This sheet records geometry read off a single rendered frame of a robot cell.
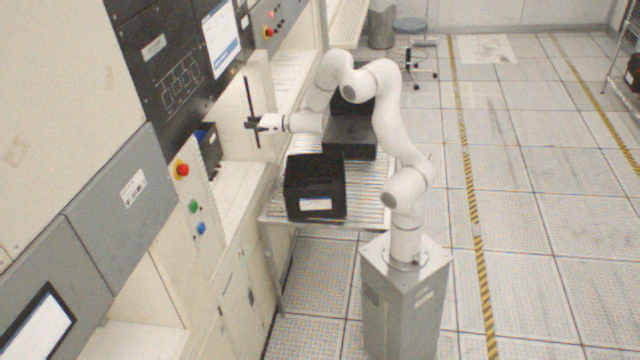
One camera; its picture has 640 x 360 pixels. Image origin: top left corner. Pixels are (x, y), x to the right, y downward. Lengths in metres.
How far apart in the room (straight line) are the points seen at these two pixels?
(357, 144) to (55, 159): 1.57
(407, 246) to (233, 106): 1.00
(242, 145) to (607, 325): 2.10
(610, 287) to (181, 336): 2.32
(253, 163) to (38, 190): 1.36
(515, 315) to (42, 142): 2.34
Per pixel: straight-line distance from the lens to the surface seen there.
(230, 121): 2.10
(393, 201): 1.47
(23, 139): 0.94
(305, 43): 3.41
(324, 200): 1.89
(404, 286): 1.71
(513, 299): 2.74
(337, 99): 2.61
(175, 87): 1.36
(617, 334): 2.80
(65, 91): 1.02
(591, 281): 2.98
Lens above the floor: 2.10
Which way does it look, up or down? 38 degrees down
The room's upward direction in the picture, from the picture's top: 6 degrees counter-clockwise
